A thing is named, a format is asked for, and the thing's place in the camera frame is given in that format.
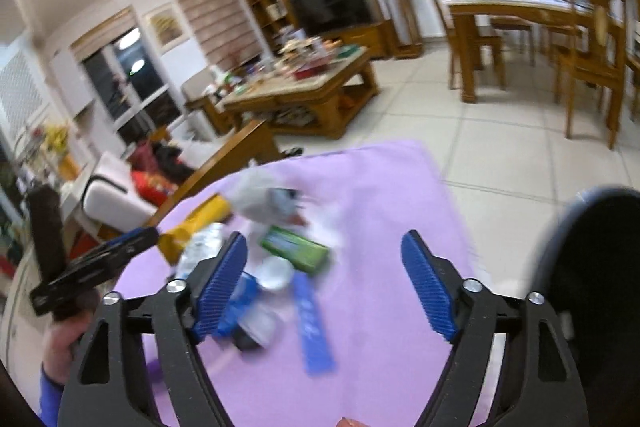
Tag striped roller blind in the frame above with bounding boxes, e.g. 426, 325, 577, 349
171, 0, 261, 75

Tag red cushion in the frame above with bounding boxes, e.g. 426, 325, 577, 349
131, 169, 178, 208

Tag wooden sofa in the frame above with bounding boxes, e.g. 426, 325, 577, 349
82, 119, 283, 228

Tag large window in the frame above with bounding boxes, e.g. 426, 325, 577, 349
70, 7, 183, 152

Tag person's left hand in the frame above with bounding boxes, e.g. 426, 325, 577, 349
41, 292, 103, 388

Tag wooden television stand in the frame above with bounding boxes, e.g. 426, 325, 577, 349
322, 21, 393, 60

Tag white round lid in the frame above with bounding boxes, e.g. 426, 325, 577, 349
259, 255, 295, 292

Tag person's left forearm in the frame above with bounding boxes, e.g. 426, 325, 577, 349
39, 364, 66, 427

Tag yellow packet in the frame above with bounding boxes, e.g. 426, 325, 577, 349
157, 193, 234, 265

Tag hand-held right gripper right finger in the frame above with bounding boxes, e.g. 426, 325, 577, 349
400, 229, 591, 427

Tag red gift box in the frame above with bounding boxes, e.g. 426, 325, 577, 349
292, 59, 328, 80

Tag white shelf unit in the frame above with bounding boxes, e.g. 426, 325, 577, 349
0, 142, 96, 288

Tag yellow flowers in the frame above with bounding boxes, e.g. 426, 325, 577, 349
42, 123, 72, 155

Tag dark clothes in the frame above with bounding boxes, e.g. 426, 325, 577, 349
132, 139, 196, 188

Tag black trash bin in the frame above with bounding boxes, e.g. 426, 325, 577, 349
524, 186, 640, 427

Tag black white round container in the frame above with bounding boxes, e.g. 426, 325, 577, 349
232, 307, 280, 354

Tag purple tablecloth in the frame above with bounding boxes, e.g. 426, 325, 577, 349
114, 139, 483, 427

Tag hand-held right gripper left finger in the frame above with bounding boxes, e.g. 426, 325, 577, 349
56, 230, 249, 427

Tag framed sunflower painting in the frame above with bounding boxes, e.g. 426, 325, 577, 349
142, 2, 191, 55

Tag wooden coffee table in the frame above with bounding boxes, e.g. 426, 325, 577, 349
222, 46, 381, 140

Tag clear plastic bottle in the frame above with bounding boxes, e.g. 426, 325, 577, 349
176, 222, 227, 282

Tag white plastic bag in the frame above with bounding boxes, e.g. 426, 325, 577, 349
231, 167, 282, 224

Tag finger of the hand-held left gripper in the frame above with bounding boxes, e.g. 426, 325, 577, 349
94, 227, 162, 277

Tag black television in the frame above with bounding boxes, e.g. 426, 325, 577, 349
289, 0, 375, 36

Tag tall wooden plant stand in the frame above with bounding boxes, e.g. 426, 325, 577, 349
367, 0, 425, 60

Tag blue plastic wrapper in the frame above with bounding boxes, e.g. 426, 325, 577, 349
215, 271, 261, 339

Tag white lattice panel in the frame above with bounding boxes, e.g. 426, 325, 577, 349
0, 49, 53, 142

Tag wooden armchair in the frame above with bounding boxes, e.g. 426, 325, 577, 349
180, 67, 241, 142

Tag wooden dining table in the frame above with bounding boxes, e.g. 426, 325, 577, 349
445, 0, 626, 104

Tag green box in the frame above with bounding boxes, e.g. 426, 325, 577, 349
259, 225, 332, 276

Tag assorted coffee table clutter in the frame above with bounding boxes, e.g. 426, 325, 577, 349
215, 32, 361, 95

